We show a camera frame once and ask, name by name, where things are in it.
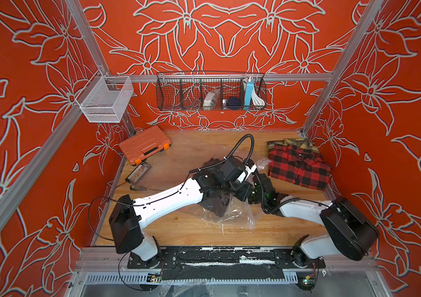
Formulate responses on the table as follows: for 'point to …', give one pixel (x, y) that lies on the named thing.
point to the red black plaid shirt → (304, 166)
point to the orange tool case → (143, 143)
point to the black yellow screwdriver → (139, 188)
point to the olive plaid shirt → (303, 143)
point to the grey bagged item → (210, 99)
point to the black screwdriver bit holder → (138, 173)
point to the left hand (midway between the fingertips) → (254, 189)
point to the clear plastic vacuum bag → (235, 209)
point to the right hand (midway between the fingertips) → (227, 191)
